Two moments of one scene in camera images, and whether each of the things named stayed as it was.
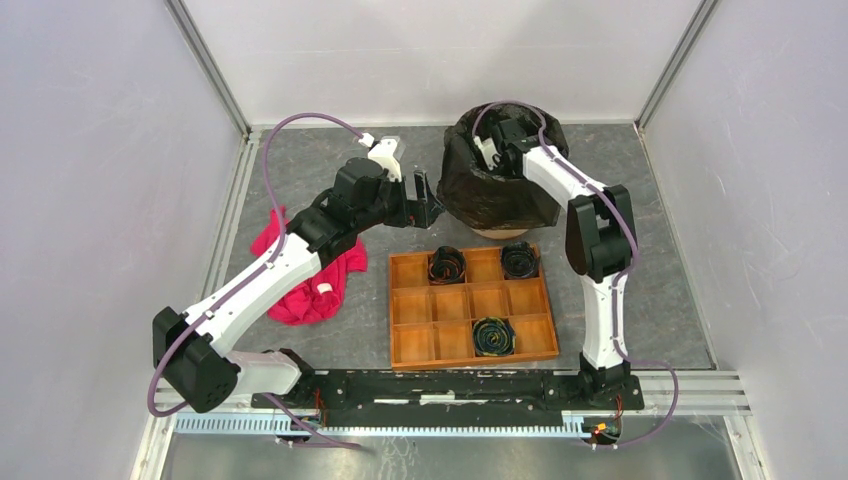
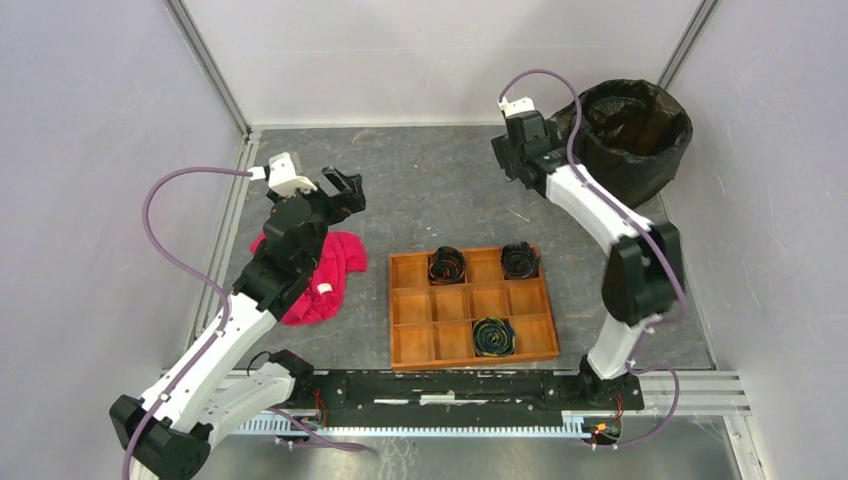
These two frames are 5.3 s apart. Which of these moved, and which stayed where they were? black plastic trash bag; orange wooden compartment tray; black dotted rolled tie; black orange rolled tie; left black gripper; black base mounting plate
Moved: left black gripper; black plastic trash bag
Stayed: black dotted rolled tie; black base mounting plate; black orange rolled tie; orange wooden compartment tray
